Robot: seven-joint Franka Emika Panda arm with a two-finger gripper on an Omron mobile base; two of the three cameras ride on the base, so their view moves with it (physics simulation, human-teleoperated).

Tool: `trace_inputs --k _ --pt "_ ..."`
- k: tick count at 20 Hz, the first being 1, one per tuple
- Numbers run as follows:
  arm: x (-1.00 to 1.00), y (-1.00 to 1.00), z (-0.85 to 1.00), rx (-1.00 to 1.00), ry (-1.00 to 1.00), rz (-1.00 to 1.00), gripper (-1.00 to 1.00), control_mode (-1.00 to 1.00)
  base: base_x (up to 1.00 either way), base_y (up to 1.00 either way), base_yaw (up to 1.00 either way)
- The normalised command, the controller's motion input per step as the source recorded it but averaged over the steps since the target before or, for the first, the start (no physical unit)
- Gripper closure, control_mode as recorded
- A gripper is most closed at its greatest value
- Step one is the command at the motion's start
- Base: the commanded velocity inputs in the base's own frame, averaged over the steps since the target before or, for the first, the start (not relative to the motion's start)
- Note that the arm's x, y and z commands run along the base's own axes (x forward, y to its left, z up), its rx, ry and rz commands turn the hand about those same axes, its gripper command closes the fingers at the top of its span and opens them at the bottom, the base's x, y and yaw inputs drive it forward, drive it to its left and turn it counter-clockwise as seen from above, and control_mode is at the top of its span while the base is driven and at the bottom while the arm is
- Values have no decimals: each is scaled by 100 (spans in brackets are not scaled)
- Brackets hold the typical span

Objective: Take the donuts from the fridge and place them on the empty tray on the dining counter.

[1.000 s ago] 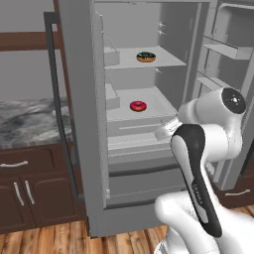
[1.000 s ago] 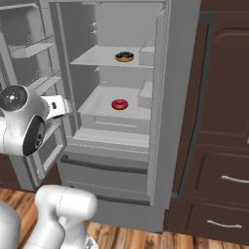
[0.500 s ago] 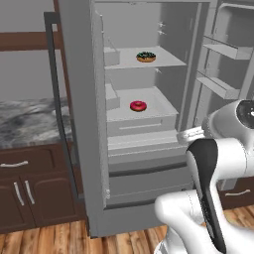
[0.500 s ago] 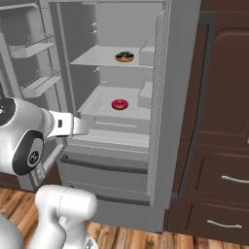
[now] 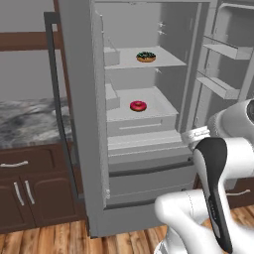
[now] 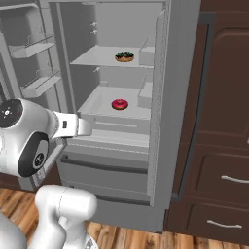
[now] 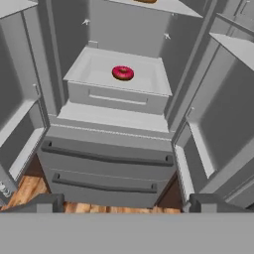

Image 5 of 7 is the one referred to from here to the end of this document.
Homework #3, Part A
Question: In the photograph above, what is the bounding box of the grey fridge body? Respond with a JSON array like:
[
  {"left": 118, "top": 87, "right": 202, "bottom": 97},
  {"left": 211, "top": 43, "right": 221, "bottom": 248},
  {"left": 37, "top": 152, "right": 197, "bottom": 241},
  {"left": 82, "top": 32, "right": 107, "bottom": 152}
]
[{"left": 89, "top": 0, "right": 220, "bottom": 238}]

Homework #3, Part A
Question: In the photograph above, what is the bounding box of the silver drawer handle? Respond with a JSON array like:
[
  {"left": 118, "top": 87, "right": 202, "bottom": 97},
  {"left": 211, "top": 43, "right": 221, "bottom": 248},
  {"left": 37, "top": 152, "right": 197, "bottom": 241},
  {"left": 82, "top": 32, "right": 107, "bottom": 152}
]
[
  {"left": 225, "top": 189, "right": 252, "bottom": 197},
  {"left": 0, "top": 160, "right": 30, "bottom": 169}
]

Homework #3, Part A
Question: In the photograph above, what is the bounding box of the silver cupboard door handle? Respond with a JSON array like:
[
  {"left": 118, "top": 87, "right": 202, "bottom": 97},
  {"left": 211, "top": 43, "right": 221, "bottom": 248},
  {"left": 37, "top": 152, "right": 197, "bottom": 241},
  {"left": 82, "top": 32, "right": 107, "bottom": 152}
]
[
  {"left": 13, "top": 181, "right": 25, "bottom": 207},
  {"left": 23, "top": 180, "right": 36, "bottom": 205}
]

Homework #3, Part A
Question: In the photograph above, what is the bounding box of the dark grey fridge door handle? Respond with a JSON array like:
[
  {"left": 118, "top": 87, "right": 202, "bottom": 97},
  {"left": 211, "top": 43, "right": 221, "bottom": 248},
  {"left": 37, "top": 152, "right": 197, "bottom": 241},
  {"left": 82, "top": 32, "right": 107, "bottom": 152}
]
[{"left": 43, "top": 11, "right": 85, "bottom": 201}]

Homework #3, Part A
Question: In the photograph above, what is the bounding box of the grey fridge door with handle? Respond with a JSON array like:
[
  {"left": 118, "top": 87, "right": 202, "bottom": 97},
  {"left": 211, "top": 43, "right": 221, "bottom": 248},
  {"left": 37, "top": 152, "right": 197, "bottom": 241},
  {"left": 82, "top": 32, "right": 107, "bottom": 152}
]
[{"left": 58, "top": 0, "right": 111, "bottom": 238}]

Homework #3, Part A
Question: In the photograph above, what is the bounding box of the brown cupboard door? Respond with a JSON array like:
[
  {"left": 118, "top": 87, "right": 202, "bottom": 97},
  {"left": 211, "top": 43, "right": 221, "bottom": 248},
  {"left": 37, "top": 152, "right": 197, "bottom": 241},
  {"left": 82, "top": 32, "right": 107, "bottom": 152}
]
[
  {"left": 0, "top": 180, "right": 37, "bottom": 234},
  {"left": 19, "top": 170, "right": 86, "bottom": 228}
]

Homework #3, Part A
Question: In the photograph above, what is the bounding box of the grey fridge door with shelves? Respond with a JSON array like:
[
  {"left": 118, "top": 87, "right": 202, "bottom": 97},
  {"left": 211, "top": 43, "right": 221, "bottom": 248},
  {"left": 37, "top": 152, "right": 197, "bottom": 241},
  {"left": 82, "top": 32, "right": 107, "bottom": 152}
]
[{"left": 192, "top": 0, "right": 254, "bottom": 134}]

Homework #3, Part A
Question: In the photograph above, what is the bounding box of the brown cupboard drawer front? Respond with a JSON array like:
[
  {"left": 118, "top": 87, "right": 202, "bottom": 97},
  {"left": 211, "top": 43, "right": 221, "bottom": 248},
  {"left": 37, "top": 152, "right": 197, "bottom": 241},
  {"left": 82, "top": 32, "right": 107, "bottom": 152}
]
[
  {"left": 0, "top": 144, "right": 69, "bottom": 181},
  {"left": 194, "top": 177, "right": 254, "bottom": 210}
]

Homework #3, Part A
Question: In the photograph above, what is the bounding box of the grey fridge freezer drawer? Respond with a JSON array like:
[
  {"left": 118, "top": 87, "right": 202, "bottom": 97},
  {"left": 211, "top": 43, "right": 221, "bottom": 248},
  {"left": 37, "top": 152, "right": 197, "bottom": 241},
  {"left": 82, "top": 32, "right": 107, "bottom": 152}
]
[{"left": 106, "top": 158, "right": 198, "bottom": 210}]

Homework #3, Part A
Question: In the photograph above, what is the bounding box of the pink frosted donut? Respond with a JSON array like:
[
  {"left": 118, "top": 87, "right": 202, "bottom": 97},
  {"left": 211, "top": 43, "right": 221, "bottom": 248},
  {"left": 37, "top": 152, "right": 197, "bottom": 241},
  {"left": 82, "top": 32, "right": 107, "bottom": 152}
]
[{"left": 129, "top": 100, "right": 148, "bottom": 113}]

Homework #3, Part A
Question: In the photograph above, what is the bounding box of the chocolate donut with sprinkles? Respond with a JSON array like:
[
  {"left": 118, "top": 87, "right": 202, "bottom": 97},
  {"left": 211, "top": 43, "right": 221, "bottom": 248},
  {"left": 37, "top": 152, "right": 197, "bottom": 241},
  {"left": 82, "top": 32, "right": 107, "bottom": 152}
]
[{"left": 136, "top": 51, "right": 157, "bottom": 64}]

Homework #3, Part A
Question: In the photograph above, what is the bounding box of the grey fridge crisper drawer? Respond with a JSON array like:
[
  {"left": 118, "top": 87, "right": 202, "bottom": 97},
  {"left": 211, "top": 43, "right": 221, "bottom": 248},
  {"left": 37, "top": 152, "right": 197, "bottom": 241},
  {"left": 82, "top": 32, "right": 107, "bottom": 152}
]
[{"left": 106, "top": 112, "right": 180, "bottom": 137}]

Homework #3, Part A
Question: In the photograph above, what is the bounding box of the brown wooden wall rail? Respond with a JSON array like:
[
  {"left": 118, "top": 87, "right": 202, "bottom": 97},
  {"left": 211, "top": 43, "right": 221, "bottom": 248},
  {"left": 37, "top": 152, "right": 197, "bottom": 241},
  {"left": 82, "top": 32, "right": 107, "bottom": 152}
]
[{"left": 0, "top": 31, "right": 64, "bottom": 53}]

